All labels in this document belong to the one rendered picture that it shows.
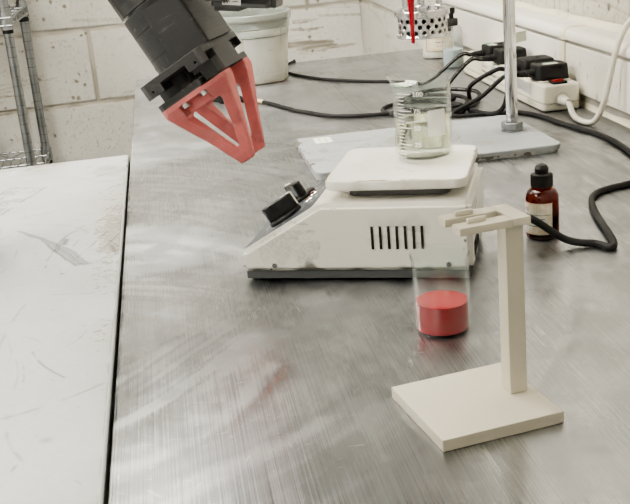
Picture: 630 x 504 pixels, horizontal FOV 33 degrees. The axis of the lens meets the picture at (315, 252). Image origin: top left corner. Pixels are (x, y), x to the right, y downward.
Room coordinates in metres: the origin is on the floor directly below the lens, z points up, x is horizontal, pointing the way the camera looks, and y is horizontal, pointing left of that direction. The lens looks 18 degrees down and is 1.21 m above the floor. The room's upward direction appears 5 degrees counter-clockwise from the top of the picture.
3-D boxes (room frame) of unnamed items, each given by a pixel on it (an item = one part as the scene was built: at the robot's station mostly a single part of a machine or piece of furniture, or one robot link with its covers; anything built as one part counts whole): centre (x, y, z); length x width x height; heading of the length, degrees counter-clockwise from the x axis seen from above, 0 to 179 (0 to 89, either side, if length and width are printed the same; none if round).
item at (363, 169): (0.90, -0.08, 0.98); 0.12 x 0.12 x 0.01; 75
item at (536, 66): (1.51, -0.35, 0.95); 0.07 x 0.04 x 0.02; 97
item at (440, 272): (0.73, -0.09, 0.93); 0.04 x 0.04 x 0.06
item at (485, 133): (1.31, -0.15, 0.91); 0.30 x 0.20 x 0.01; 97
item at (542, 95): (1.66, -0.34, 0.92); 0.40 x 0.06 x 0.04; 7
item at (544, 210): (0.92, -0.21, 0.93); 0.03 x 0.03 x 0.07
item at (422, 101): (0.91, -0.10, 1.02); 0.06 x 0.05 x 0.08; 51
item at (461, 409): (0.60, -0.09, 0.96); 0.08 x 0.08 x 0.13; 16
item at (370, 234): (0.91, -0.06, 0.94); 0.22 x 0.13 x 0.08; 76
